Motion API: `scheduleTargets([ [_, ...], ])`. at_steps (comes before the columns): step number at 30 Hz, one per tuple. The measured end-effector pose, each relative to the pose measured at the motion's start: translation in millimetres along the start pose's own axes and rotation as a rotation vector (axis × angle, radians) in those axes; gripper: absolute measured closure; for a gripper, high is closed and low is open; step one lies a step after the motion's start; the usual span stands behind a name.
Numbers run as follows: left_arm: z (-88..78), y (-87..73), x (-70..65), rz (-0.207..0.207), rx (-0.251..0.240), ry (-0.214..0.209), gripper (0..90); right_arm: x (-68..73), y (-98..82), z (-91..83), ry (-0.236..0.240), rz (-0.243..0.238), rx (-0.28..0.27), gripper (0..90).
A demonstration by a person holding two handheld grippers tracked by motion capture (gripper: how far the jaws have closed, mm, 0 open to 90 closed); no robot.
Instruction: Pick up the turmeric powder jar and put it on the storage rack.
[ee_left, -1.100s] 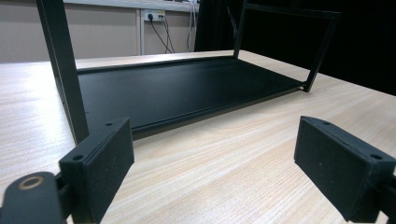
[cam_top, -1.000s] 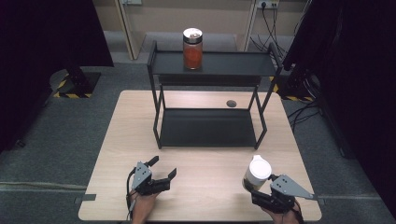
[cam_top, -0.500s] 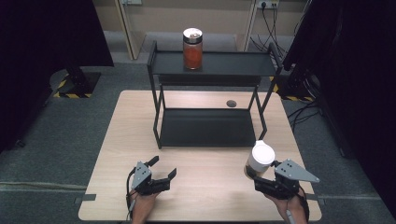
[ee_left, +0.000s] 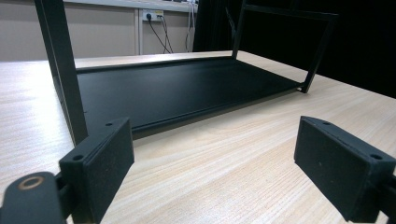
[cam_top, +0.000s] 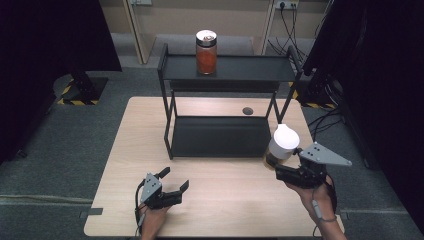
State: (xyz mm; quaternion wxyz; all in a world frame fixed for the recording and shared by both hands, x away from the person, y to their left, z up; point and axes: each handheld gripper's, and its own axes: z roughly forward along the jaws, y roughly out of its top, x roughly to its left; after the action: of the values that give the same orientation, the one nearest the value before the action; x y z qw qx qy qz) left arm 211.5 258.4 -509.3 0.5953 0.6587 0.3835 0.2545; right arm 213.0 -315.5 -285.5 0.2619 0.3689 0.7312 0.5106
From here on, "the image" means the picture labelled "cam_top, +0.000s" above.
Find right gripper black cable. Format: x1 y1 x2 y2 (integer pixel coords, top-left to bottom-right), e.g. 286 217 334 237
310 184 338 238

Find white lid jar yellow contents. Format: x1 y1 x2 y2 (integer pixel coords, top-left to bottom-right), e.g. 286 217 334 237
263 123 301 171

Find beige wooden partition post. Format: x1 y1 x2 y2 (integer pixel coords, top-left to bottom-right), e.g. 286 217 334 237
121 0 155 65

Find black floor cables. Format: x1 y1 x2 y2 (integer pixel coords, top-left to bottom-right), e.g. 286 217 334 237
307 105 345 142

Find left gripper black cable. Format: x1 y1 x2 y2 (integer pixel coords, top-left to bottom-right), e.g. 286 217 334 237
134 179 148 238

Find white wall socket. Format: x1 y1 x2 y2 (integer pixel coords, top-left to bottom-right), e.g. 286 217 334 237
274 0 300 10

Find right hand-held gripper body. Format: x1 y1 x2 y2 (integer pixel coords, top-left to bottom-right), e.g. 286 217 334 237
274 141 353 190

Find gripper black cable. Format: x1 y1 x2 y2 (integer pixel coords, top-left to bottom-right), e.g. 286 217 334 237
134 179 148 238
310 184 338 238

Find black hanging power cables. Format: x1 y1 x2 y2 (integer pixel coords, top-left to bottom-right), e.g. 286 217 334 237
267 3 308 58

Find black curtain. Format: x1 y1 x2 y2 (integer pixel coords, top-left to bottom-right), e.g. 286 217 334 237
302 0 424 233
0 0 122 165

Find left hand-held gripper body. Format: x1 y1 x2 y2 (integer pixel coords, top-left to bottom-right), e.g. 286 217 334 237
139 172 184 211

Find person's left hand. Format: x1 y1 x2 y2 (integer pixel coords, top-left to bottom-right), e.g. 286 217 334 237
139 203 171 240

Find black stand base striped tape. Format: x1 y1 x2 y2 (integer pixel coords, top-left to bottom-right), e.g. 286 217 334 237
289 78 338 110
53 71 110 106

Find black metal two-tier shelf rack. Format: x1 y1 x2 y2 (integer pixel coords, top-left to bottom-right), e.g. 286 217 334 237
157 43 305 162

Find person's right hand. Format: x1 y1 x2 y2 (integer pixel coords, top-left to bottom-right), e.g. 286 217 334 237
286 175 337 225

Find silver lid jar red contents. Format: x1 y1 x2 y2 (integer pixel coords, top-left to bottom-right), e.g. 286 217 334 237
195 29 218 76

